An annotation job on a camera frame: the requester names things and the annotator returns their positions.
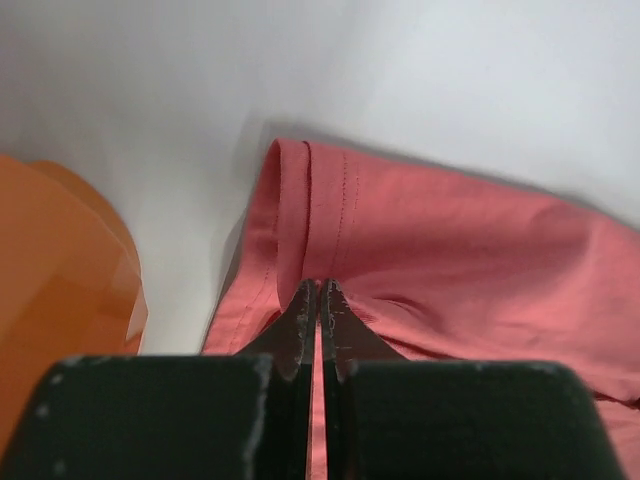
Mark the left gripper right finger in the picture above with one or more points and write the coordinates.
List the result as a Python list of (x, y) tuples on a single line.
[(391, 418)]

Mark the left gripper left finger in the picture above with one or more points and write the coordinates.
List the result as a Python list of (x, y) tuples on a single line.
[(240, 416)]

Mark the red t shirt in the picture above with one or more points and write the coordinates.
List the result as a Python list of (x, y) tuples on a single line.
[(441, 264)]

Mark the orange plastic laundry basket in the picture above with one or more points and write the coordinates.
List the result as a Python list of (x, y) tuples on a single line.
[(71, 278)]

